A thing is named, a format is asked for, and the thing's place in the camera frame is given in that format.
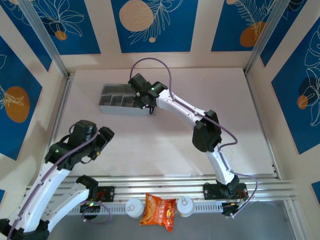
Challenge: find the grey compartment organizer tray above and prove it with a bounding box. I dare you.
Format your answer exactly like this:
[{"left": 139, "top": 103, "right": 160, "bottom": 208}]
[{"left": 97, "top": 83, "right": 157, "bottom": 117}]

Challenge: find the black controller module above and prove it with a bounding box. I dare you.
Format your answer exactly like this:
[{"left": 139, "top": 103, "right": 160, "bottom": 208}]
[
  {"left": 79, "top": 199, "right": 101, "bottom": 214},
  {"left": 221, "top": 201, "right": 242, "bottom": 217}
]

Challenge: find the aluminium side rail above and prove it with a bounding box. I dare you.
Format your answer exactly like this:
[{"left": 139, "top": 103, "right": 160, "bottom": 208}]
[
  {"left": 48, "top": 72, "right": 74, "bottom": 148},
  {"left": 244, "top": 73, "right": 281, "bottom": 180}
]

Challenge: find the white can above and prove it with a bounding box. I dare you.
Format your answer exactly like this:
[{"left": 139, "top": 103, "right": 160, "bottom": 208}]
[
  {"left": 176, "top": 196, "right": 195, "bottom": 218},
  {"left": 124, "top": 197, "right": 145, "bottom": 220}
]

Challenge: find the aluminium corner post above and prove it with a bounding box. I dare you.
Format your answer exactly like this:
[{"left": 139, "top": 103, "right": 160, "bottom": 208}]
[
  {"left": 18, "top": 0, "right": 70, "bottom": 77},
  {"left": 244, "top": 0, "right": 288, "bottom": 76}
]

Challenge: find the slotted grey cable duct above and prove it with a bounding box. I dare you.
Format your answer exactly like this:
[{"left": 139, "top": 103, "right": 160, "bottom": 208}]
[{"left": 67, "top": 204, "right": 226, "bottom": 216}]

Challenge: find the orange snack bag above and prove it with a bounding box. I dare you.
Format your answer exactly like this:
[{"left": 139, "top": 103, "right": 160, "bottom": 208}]
[{"left": 139, "top": 192, "right": 177, "bottom": 233}]

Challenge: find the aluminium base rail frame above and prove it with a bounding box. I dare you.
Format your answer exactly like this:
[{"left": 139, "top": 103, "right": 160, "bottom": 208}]
[{"left": 21, "top": 174, "right": 300, "bottom": 208}]

